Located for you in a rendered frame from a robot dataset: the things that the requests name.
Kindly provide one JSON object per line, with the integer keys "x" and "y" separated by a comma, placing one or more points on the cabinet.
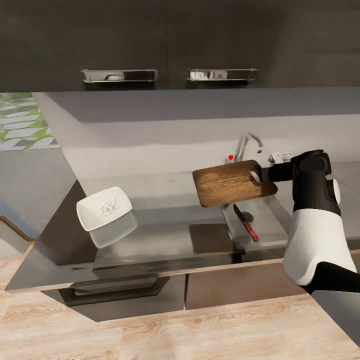
{"x": 142, "y": 45}

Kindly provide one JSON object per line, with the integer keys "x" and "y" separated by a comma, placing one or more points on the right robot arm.
{"x": 317, "y": 257}

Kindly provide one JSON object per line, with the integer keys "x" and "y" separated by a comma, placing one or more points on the bowl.
{"x": 89, "y": 207}

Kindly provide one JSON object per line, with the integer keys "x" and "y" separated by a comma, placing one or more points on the drop in sink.
{"x": 271, "y": 216}

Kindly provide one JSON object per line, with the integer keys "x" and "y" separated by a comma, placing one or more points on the parer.
{"x": 247, "y": 224}

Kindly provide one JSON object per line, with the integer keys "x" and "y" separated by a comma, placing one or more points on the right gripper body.
{"x": 271, "y": 174}

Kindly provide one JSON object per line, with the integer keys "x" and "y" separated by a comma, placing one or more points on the cutting board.
{"x": 230, "y": 183}

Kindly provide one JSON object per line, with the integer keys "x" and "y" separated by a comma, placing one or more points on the fixed window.
{"x": 35, "y": 176}

